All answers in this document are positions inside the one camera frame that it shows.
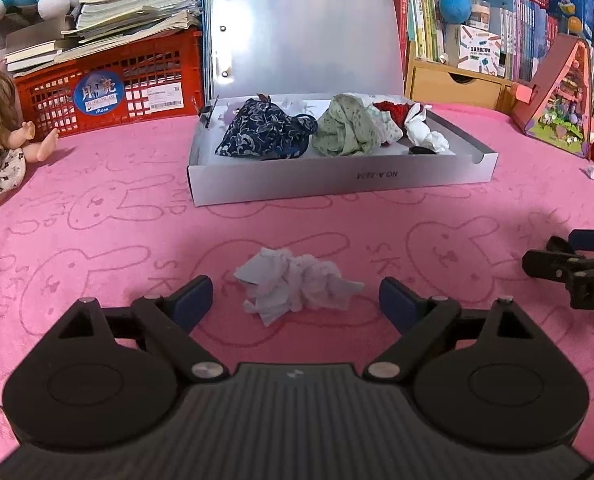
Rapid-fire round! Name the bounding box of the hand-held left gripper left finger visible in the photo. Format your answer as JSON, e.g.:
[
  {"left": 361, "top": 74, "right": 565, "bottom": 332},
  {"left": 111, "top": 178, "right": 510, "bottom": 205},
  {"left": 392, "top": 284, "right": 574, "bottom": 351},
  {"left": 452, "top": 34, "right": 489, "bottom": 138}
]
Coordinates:
[{"left": 47, "top": 276, "right": 229, "bottom": 385}]

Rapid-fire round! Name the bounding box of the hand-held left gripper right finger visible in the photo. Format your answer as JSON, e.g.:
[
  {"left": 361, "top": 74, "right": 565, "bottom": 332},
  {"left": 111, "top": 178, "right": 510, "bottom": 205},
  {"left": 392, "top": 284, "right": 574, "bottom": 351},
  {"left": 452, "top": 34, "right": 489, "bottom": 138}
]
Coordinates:
[{"left": 363, "top": 277, "right": 552, "bottom": 383}]

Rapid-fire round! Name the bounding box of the silver cardboard box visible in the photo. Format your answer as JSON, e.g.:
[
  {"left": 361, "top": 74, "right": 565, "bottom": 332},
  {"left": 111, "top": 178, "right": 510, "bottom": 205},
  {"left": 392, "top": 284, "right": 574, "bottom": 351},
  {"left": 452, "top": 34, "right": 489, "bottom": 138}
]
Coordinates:
[{"left": 187, "top": 0, "right": 499, "bottom": 207}]

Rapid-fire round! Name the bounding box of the white fluffy plush toy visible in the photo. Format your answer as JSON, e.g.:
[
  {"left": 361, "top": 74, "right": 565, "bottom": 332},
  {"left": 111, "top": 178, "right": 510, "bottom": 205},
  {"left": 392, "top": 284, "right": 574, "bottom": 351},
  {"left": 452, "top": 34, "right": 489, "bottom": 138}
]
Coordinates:
[{"left": 403, "top": 104, "right": 450, "bottom": 154}]

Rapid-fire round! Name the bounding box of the green floral cloth pouch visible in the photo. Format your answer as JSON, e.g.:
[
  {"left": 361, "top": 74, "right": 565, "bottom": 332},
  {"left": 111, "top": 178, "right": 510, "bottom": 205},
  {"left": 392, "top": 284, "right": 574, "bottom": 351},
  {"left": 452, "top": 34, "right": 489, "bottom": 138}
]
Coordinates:
[{"left": 311, "top": 93, "right": 404, "bottom": 157}]

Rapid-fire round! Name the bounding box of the navy floral cloth pouch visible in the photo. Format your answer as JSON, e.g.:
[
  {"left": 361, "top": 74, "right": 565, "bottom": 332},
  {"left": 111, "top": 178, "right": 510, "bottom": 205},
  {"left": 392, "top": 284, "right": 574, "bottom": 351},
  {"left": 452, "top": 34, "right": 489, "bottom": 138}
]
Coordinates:
[{"left": 214, "top": 97, "right": 318, "bottom": 162}]

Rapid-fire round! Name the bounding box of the red crochet piece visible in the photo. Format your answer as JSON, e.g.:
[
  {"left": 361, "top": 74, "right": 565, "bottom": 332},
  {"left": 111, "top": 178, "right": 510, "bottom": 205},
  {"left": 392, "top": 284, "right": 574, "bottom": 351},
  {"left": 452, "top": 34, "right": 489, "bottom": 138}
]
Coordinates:
[{"left": 373, "top": 101, "right": 424, "bottom": 126}]

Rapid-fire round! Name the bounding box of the pink bunny print towel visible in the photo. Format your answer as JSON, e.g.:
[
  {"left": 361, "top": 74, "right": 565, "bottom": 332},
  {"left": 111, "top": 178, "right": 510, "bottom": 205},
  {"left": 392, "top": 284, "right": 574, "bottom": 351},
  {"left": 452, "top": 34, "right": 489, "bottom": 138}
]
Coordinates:
[{"left": 0, "top": 102, "right": 594, "bottom": 468}]

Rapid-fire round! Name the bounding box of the pink triangular house model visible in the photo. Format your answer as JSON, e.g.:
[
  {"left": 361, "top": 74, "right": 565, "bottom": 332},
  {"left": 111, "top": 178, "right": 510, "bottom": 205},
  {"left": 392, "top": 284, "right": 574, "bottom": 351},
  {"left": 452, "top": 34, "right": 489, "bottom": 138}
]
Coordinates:
[{"left": 511, "top": 34, "right": 594, "bottom": 158}]

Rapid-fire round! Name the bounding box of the wooden drawer box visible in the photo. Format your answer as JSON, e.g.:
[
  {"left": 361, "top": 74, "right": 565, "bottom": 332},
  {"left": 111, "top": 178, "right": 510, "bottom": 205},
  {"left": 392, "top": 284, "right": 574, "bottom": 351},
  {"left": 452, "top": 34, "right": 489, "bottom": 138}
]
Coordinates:
[{"left": 406, "top": 57, "right": 518, "bottom": 113}]

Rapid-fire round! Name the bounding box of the white patterned card box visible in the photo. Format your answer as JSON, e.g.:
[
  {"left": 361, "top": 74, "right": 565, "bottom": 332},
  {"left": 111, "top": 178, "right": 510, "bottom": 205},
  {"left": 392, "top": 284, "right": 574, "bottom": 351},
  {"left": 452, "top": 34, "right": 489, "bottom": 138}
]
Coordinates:
[{"left": 458, "top": 24, "right": 502, "bottom": 74}]

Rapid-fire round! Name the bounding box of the row of colourful books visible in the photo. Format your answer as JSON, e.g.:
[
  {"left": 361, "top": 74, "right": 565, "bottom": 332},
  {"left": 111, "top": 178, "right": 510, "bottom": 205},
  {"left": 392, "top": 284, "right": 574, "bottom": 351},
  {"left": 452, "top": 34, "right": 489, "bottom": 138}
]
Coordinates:
[{"left": 202, "top": 0, "right": 594, "bottom": 83}]

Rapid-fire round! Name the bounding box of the red plastic crate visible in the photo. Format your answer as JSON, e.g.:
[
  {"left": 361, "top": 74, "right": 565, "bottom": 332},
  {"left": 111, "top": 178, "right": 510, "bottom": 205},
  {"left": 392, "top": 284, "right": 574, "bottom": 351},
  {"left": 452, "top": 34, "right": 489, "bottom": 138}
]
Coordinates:
[{"left": 14, "top": 27, "right": 205, "bottom": 140}]

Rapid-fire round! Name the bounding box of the blue plush ball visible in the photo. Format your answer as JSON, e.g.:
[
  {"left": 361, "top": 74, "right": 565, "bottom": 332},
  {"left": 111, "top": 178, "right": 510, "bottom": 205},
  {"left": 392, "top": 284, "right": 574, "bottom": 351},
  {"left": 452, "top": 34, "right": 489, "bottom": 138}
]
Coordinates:
[{"left": 438, "top": 0, "right": 474, "bottom": 24}]

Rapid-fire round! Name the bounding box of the stack of worn books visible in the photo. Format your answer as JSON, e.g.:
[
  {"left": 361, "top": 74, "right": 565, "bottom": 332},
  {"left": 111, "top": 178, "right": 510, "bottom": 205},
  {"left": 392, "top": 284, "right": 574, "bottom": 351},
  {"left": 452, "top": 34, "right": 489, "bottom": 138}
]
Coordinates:
[{"left": 4, "top": 0, "right": 202, "bottom": 78}]

